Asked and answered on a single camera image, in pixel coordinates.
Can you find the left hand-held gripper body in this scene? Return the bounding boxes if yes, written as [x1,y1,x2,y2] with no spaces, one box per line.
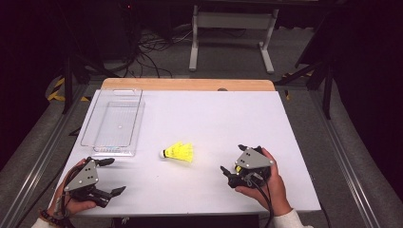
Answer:
[63,158,112,209]

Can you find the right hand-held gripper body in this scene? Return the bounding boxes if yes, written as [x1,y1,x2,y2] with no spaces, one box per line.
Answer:
[227,145,276,190]

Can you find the clear plastic container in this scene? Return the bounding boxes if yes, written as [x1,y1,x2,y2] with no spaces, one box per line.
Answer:
[80,88,146,158]

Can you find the person's left hand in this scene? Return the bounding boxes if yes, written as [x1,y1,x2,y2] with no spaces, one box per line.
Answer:
[48,159,98,217]

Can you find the person's right hand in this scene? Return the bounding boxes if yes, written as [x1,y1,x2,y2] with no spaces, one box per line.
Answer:
[234,147,293,219]

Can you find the black flat device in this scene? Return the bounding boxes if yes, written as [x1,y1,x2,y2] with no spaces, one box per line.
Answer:
[112,214,260,228]

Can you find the wooden table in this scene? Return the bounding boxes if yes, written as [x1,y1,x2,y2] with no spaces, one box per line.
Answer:
[100,77,277,92]

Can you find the yellow black floor tape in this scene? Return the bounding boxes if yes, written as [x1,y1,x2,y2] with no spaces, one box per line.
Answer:
[47,77,91,103]

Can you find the black metal stand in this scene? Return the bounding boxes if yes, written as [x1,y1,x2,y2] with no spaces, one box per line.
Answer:
[273,59,335,121]
[61,53,122,116]

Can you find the left hand-held gripper cable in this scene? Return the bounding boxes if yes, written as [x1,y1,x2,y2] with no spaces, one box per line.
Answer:
[59,163,82,228]

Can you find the hand-held gripper cable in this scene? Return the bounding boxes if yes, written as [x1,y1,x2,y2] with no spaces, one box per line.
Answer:
[59,163,82,228]
[248,175,276,228]

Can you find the right hand-held gripper cable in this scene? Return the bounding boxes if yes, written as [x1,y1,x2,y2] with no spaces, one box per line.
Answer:
[248,175,276,228]

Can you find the aluminium floor rail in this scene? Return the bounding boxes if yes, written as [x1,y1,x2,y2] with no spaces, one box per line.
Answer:
[308,89,382,228]
[0,85,93,228]

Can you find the dark bead bracelet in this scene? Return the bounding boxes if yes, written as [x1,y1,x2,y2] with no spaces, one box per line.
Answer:
[38,208,65,227]

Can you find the bundle of floor cables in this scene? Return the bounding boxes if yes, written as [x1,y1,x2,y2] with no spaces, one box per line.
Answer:
[123,28,195,79]

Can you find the white metal table frame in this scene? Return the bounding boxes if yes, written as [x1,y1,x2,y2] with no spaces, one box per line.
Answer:
[188,4,280,75]

